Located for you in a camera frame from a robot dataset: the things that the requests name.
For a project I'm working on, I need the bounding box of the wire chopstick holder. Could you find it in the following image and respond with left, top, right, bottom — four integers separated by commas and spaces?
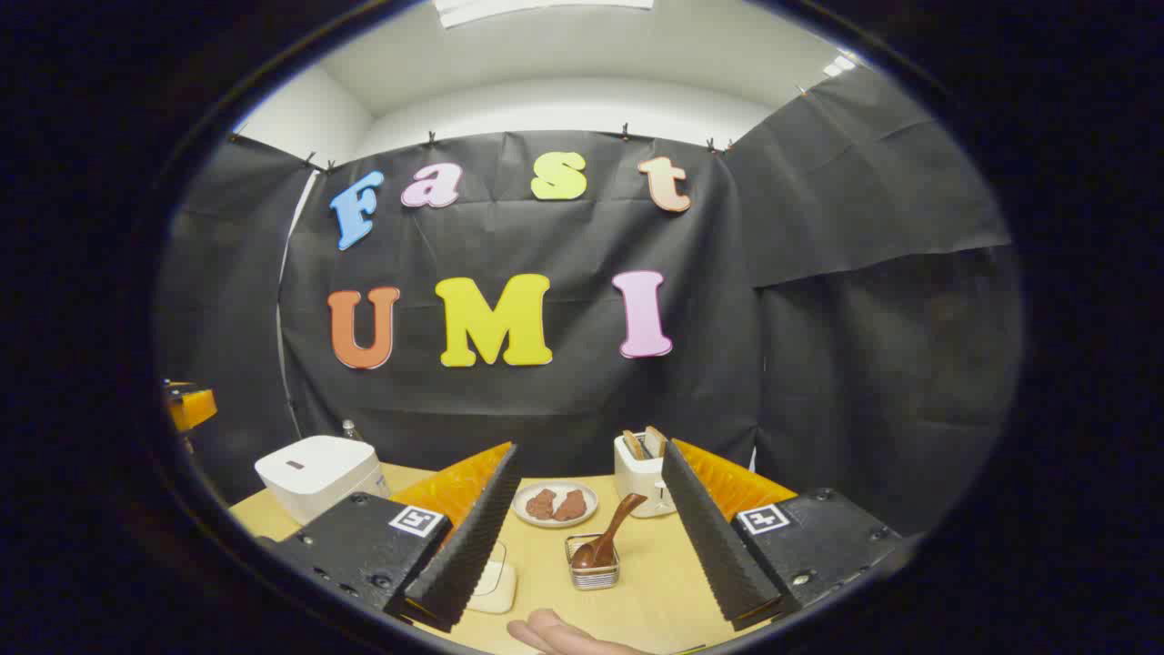
564, 533, 621, 591

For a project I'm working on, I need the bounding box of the white round plate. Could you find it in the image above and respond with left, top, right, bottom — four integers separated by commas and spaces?
512, 480, 599, 529

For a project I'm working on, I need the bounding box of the black backdrop cloth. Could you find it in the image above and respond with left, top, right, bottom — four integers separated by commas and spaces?
155, 68, 1024, 538

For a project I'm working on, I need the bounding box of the white toaster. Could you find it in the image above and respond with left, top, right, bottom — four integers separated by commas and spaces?
614, 435, 678, 519

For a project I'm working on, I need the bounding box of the brown wooden spoon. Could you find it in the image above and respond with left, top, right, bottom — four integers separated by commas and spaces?
570, 493, 648, 571

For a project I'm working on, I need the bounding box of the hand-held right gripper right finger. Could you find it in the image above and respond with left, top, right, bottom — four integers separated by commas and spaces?
661, 438, 906, 630

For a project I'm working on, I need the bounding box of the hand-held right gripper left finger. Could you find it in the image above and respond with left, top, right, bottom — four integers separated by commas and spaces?
257, 442, 524, 633

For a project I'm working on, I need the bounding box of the white rice cooker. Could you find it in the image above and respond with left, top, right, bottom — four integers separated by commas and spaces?
255, 435, 392, 526

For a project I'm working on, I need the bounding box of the cream rounded block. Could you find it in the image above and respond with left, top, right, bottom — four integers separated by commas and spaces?
466, 559, 517, 614

